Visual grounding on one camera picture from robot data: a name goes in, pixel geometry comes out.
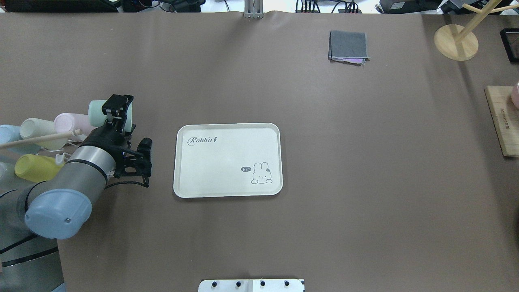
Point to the cream white plastic cup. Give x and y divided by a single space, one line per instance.
35 127

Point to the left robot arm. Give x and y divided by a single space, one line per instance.
35 217

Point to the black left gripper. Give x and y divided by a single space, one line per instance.
106 138

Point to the grey blue plastic cup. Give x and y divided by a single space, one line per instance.
8 179

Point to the light blue plastic cup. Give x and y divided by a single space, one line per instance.
10 133

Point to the aluminium frame post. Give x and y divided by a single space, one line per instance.
253 9

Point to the yellow plastic cup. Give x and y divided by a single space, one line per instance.
36 168

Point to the pink bowl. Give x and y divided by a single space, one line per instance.
515 95

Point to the white wire cup rack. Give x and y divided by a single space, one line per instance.
72 136

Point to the wooden mug tree stand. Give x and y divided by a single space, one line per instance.
458 42

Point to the pink plastic cup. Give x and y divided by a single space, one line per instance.
66 122

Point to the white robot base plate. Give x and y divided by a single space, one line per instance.
252 285

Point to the folded grey cloth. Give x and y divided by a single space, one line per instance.
348 47

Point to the cream rabbit tray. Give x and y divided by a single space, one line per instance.
227 160

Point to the green plastic cup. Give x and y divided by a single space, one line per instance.
97 118

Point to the black framed glass tray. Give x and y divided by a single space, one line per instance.
510 39

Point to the wooden cutting board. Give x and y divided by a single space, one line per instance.
505 118

